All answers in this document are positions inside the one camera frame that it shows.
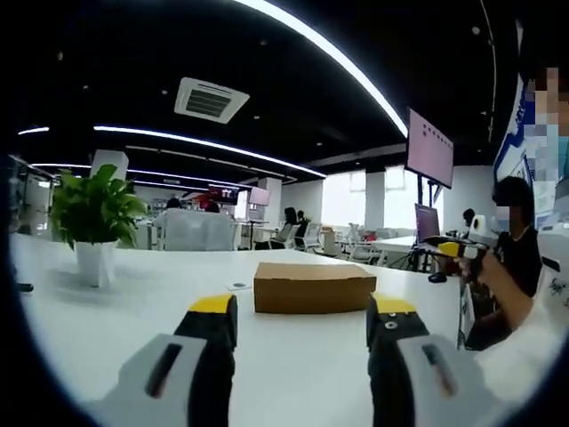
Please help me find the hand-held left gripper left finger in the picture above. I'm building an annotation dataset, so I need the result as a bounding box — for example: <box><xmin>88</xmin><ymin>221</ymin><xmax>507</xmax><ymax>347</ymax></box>
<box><xmin>90</xmin><ymin>293</ymin><xmax>239</xmax><ymax>427</ymax></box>

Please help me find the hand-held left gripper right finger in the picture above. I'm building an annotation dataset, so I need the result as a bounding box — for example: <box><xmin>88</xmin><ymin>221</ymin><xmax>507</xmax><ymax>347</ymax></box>
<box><xmin>365</xmin><ymin>294</ymin><xmax>495</xmax><ymax>427</ymax></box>

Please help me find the brown cardboard shoe box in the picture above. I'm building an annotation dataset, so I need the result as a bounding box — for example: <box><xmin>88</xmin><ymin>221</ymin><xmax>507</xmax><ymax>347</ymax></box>
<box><xmin>252</xmin><ymin>262</ymin><xmax>379</xmax><ymax>315</ymax></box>

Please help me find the person's right hand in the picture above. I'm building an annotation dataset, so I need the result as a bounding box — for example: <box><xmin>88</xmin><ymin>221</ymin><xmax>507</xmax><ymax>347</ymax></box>
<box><xmin>457</xmin><ymin>254</ymin><xmax>491</xmax><ymax>286</ymax></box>

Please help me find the open laptop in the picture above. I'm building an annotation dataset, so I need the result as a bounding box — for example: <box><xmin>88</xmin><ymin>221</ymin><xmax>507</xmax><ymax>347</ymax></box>
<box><xmin>413</xmin><ymin>203</ymin><xmax>442</xmax><ymax>244</ymax></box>

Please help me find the large screen on stand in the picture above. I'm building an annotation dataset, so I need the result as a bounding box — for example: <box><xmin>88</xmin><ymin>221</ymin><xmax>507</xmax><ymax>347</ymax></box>
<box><xmin>404</xmin><ymin>106</ymin><xmax>455</xmax><ymax>189</ymax></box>

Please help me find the person's white sleeve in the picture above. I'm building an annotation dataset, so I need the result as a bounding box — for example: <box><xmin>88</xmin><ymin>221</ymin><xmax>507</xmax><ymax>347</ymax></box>
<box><xmin>471</xmin><ymin>291</ymin><xmax>566</xmax><ymax>404</ymax></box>

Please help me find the white mesh office chair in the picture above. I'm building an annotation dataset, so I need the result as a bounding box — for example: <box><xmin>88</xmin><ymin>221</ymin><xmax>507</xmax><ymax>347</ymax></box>
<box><xmin>293</xmin><ymin>222</ymin><xmax>324</xmax><ymax>254</ymax></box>

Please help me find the white plant pot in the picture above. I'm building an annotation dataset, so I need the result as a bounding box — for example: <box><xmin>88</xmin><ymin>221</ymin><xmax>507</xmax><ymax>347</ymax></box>
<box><xmin>72</xmin><ymin>239</ymin><xmax>120</xmax><ymax>288</ymax></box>

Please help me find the green leafy plant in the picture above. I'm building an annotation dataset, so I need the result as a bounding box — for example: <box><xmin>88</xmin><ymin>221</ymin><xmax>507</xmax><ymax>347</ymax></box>
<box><xmin>47</xmin><ymin>163</ymin><xmax>148</xmax><ymax>251</ymax></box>

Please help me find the long ceiling light strip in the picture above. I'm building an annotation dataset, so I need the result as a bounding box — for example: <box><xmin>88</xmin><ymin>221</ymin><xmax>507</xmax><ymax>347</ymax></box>
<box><xmin>233</xmin><ymin>0</ymin><xmax>410</xmax><ymax>137</ymax></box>

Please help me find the ceiling air conditioner vent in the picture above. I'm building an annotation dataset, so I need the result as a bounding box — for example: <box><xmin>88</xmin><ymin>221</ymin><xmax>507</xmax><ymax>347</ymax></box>
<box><xmin>173</xmin><ymin>77</ymin><xmax>252</xmax><ymax>125</ymax></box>

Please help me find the blue and white wall poster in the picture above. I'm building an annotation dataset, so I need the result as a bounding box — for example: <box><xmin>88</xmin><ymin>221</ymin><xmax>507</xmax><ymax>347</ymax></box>
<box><xmin>492</xmin><ymin>73</ymin><xmax>540</xmax><ymax>180</ymax></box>

